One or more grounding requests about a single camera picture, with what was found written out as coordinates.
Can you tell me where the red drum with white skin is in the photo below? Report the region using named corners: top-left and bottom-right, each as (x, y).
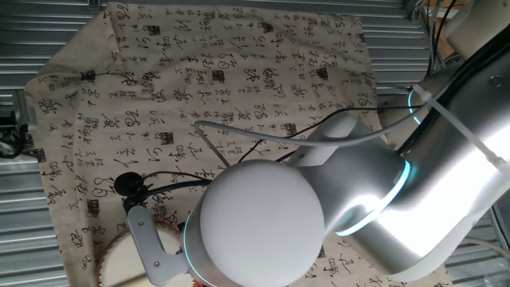
top-left (94, 220), bottom-right (199, 287)

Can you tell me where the beige calligraphy print cloth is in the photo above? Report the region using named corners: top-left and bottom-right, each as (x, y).
top-left (23, 2), bottom-right (454, 287)

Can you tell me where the white zip tie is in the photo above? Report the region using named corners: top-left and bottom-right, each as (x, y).
top-left (411, 82), bottom-right (510, 177)

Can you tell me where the grey cable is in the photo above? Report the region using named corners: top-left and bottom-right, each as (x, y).
top-left (192, 86), bottom-right (452, 169)

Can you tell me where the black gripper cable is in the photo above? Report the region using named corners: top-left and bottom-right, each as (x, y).
top-left (237, 104), bottom-right (424, 164)

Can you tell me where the thin black cable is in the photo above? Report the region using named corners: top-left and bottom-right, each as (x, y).
top-left (143, 170), bottom-right (213, 183)

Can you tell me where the thick black camera cable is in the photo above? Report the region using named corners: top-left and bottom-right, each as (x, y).
top-left (142, 179), bottom-right (214, 198)

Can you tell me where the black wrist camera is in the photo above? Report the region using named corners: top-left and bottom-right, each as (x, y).
top-left (112, 171), bottom-right (147, 213)

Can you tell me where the grey metal camera bracket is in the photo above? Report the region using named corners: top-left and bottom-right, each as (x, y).
top-left (125, 204), bottom-right (189, 287)

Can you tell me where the black clamp with cables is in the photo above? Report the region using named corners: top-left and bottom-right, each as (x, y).
top-left (0, 110), bottom-right (31, 160)

